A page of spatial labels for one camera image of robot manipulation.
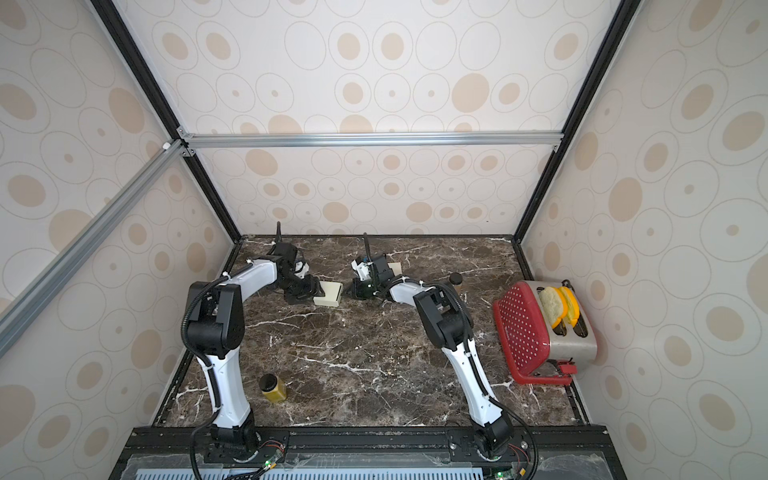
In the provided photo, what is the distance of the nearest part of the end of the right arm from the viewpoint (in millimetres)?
848

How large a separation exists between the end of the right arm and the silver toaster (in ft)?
1.41

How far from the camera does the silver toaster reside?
75 cm
